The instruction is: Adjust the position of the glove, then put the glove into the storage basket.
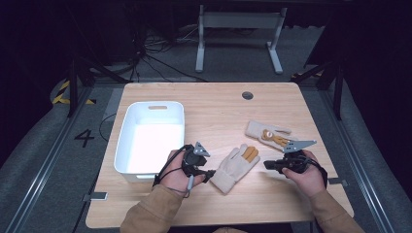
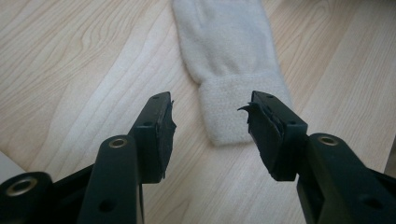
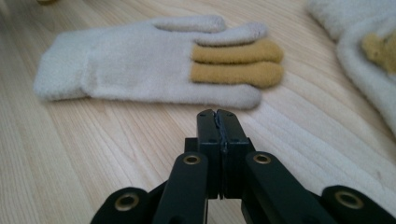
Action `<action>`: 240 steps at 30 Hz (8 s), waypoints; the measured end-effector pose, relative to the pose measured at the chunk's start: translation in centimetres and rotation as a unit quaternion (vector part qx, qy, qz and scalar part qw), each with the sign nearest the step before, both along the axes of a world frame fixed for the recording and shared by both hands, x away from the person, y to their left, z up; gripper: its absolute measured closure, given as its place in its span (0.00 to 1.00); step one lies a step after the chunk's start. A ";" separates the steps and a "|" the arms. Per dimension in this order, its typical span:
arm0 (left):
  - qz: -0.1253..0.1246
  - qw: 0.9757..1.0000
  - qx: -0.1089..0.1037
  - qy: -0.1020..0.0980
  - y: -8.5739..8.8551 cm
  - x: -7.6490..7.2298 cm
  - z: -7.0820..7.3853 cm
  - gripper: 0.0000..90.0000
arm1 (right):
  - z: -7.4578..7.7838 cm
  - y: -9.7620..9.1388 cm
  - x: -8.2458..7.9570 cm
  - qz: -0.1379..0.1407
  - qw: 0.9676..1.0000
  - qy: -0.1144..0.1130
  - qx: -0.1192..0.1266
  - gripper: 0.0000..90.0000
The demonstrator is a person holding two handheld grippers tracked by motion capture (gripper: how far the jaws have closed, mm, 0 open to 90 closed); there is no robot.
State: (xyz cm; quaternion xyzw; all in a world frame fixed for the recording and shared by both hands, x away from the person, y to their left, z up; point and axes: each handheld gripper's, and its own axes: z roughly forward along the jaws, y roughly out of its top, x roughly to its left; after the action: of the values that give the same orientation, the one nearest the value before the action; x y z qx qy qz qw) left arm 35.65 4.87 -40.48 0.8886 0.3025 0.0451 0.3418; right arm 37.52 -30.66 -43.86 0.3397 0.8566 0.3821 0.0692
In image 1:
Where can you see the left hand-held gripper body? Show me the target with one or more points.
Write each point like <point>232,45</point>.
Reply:
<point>192,160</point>

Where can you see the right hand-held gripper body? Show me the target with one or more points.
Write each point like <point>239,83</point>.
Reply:
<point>295,161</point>

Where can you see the beige glove with orange fingers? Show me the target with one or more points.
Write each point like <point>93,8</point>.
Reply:
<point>231,170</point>

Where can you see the beige glove with bear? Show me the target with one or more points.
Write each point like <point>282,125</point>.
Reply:
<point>259,129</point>

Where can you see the white plastic bin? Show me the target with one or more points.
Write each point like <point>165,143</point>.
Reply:
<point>152,142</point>

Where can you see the person's right hand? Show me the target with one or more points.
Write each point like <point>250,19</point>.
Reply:
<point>311,179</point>

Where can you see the person's left hand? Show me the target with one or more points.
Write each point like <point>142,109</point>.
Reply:
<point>175,176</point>

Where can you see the metal table clamp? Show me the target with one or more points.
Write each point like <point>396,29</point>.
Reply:
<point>338,182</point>
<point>97,196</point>

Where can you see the person's tan clothing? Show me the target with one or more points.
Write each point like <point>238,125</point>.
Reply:
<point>228,230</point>

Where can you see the grey table grommet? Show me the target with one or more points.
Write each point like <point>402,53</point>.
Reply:
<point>247,95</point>

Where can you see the black metal stand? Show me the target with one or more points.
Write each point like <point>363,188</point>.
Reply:
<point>338,90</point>
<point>74,87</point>

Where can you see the black and yellow tape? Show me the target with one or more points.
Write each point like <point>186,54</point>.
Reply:
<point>61,97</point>

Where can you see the white metal stand frame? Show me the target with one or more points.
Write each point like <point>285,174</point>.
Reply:
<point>239,20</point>

